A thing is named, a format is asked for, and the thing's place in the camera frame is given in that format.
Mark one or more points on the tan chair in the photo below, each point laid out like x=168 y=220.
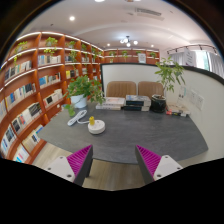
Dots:
x=147 y=88
x=120 y=88

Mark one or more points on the dark stack of books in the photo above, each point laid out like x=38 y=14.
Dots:
x=137 y=103

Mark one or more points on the ceiling chandelier lamp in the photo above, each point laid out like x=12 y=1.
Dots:
x=128 y=42

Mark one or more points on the tall plant in black pot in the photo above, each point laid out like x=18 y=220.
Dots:
x=170 y=72

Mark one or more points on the orange wooden bookshelf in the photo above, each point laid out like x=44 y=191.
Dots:
x=33 y=80

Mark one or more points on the yellow charger plug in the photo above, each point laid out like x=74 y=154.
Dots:
x=92 y=120

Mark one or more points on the left stack of books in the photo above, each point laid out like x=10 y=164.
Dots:
x=112 y=103

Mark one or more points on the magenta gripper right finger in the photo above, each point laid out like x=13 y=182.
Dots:
x=154 y=167

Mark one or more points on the right tan chair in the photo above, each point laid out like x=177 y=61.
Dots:
x=147 y=88

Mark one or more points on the white wall socket plate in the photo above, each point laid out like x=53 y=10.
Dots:
x=199 y=102

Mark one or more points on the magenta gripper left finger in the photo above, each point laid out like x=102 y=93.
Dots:
x=74 y=168

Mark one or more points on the left tan chair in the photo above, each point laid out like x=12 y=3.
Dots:
x=120 y=88

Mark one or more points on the books by the wall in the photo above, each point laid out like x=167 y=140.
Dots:
x=172 y=109

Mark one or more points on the leafy plant in white pot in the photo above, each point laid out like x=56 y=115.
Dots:
x=86 y=88

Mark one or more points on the round white power socket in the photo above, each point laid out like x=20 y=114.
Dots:
x=97 y=127

